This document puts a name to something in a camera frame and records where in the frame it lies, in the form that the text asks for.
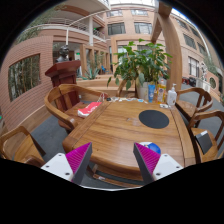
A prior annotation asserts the green potted plant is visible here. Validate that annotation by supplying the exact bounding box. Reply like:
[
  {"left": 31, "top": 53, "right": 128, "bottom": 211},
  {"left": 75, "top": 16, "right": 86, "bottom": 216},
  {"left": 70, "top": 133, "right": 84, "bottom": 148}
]
[{"left": 106, "top": 38, "right": 174, "bottom": 101}]

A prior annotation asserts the wooden chair front left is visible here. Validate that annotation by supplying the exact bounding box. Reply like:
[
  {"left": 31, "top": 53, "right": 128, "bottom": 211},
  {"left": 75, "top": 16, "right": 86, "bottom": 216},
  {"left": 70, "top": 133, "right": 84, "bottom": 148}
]
[{"left": 0, "top": 126, "right": 45, "bottom": 167}]

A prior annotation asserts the wooden chair back right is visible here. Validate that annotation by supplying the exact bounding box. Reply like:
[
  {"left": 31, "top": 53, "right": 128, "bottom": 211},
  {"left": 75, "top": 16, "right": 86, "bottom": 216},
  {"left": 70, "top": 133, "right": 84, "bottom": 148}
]
[{"left": 175, "top": 87, "right": 213, "bottom": 121}]

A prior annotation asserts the wooden chair front right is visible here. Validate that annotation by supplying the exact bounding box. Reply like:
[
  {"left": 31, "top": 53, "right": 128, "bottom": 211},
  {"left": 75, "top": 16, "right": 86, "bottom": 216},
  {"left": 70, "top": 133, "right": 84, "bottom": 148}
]
[{"left": 187, "top": 110, "right": 224, "bottom": 164}]

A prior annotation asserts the wooden chair back left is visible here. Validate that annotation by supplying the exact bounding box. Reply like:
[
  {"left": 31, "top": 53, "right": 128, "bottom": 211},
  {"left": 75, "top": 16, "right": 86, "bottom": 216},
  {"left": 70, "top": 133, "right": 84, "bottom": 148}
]
[{"left": 44, "top": 84, "right": 108, "bottom": 132}]

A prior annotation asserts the yellow bottle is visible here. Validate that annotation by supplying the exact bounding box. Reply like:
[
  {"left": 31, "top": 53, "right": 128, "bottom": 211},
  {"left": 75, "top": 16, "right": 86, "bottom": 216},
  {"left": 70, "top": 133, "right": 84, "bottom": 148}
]
[{"left": 157, "top": 80, "right": 166, "bottom": 103}]

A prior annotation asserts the wooden chair behind table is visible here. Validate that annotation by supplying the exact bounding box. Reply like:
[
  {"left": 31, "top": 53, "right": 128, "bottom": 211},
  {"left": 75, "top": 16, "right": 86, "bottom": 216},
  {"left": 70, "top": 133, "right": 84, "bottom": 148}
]
[{"left": 116, "top": 80, "right": 136, "bottom": 98}]

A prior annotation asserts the dark bust statue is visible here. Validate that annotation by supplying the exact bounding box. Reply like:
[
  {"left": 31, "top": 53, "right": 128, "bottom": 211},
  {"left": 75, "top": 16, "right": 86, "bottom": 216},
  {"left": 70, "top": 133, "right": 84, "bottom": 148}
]
[{"left": 56, "top": 45, "right": 69, "bottom": 63}]

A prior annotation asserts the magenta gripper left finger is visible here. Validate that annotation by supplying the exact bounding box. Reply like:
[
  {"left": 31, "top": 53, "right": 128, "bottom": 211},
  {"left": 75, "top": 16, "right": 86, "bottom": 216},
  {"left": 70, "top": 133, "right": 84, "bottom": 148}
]
[{"left": 41, "top": 142, "right": 93, "bottom": 186}]

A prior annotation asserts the blue and white mouse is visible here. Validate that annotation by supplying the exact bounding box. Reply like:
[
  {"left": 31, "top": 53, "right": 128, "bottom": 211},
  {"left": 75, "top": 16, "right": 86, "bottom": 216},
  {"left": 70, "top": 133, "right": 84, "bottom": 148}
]
[{"left": 140, "top": 142, "right": 161, "bottom": 154}]

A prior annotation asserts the round black mouse pad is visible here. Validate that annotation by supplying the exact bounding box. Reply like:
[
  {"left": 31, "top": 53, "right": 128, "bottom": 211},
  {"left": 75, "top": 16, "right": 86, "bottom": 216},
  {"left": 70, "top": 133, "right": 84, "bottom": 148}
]
[{"left": 139, "top": 110, "right": 169, "bottom": 129}]

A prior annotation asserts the white pump bottle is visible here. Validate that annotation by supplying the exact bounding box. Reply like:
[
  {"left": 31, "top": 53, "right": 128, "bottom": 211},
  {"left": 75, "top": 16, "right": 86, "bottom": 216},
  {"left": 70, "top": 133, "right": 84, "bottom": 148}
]
[{"left": 167, "top": 85, "right": 177, "bottom": 106}]

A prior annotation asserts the wooden table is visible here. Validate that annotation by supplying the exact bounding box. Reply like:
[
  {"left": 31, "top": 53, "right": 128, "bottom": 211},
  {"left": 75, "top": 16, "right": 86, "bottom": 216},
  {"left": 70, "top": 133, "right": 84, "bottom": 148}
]
[{"left": 63, "top": 100, "right": 195, "bottom": 180}]

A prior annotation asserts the blue tube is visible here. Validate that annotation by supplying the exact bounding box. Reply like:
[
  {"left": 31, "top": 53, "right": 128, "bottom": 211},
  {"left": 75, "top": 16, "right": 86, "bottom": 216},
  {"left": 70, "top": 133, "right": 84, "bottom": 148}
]
[{"left": 148, "top": 84, "right": 155, "bottom": 102}]

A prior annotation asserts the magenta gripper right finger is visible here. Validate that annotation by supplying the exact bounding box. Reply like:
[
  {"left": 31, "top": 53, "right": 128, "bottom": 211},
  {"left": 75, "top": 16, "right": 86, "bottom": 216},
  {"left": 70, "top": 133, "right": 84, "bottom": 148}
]
[{"left": 132, "top": 142, "right": 184, "bottom": 184}]

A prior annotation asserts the dark red wooden pedestal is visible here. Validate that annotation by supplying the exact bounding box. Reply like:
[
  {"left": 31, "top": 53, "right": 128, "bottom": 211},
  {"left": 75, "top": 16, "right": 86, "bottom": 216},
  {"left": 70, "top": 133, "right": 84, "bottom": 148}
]
[{"left": 44, "top": 60, "right": 82, "bottom": 113}]

